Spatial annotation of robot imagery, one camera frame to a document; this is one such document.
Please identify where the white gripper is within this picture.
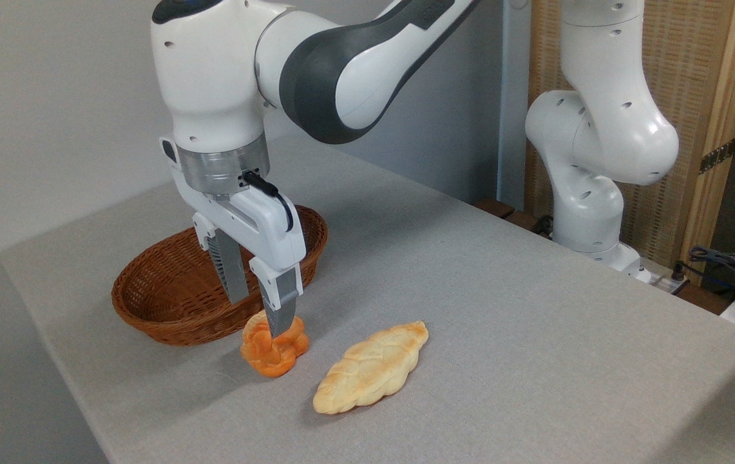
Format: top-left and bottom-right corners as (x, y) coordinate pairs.
(160, 137), (307, 338)

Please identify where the orange round knotted bread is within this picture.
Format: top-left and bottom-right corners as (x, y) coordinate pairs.
(240, 307), (311, 378)

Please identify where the brown wicker basket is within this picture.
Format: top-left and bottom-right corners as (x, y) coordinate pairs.
(111, 204), (329, 347)

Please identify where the long pale braided bread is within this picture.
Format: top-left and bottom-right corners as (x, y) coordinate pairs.
(312, 320), (430, 415)

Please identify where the grey tablecloth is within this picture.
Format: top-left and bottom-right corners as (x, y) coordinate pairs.
(0, 132), (735, 464)

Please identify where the bamboo folding screen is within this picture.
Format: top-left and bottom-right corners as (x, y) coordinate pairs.
(525, 0), (735, 285)

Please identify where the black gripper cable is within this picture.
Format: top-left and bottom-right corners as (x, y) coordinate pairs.
(241, 169), (296, 233)

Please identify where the grey wall duct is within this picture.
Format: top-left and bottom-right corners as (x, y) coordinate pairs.
(498, 0), (533, 211)

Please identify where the blue-grey cable bundle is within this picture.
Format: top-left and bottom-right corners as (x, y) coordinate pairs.
(688, 246), (735, 305)

